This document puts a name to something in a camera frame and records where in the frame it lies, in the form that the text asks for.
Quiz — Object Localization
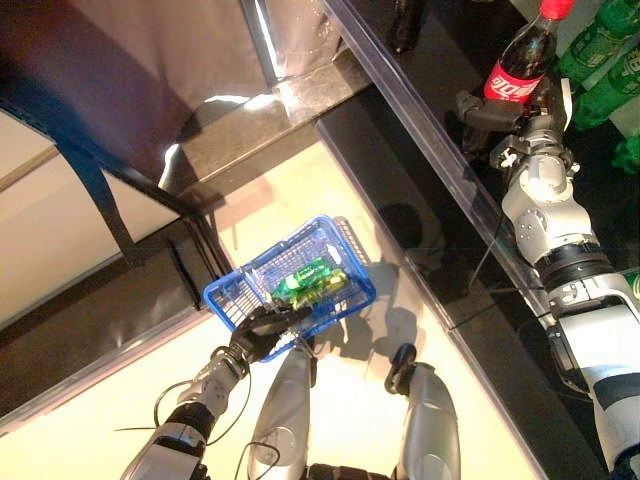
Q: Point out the white flat tag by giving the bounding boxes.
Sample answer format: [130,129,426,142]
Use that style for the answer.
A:
[559,77,576,132]

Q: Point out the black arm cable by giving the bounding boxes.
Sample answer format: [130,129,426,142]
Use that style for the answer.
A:
[467,209,546,296]
[152,372,252,446]

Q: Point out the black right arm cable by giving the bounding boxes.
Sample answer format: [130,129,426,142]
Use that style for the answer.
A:
[467,209,546,296]

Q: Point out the black framed display cabinet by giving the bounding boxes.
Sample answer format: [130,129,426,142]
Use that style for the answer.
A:
[0,94,236,436]

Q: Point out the black slanted pole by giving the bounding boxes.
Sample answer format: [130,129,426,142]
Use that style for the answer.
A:
[239,0,286,86]

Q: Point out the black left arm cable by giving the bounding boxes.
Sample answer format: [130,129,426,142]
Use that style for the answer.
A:
[152,372,252,446]

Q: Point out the blue plastic shopping basket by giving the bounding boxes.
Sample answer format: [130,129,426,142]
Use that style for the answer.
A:
[202,214,376,364]

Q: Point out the silver robot right leg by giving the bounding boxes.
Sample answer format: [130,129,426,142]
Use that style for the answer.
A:
[383,343,461,480]

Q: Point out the glossy dark floor plinth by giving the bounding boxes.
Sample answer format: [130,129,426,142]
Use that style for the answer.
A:
[159,49,374,201]

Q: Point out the silver robot leg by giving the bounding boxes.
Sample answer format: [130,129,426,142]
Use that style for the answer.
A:
[383,343,461,480]
[247,347,319,480]

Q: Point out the silver robot left leg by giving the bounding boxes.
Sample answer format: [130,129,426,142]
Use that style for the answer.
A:
[247,347,319,480]

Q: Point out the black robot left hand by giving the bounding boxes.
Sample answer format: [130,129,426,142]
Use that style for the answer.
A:
[229,304,315,366]

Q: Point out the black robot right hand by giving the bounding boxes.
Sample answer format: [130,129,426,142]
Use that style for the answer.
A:
[454,74,571,152]

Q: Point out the Coca-Cola bottle red cap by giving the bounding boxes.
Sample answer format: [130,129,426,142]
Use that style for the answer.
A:
[389,0,426,54]
[482,0,576,109]

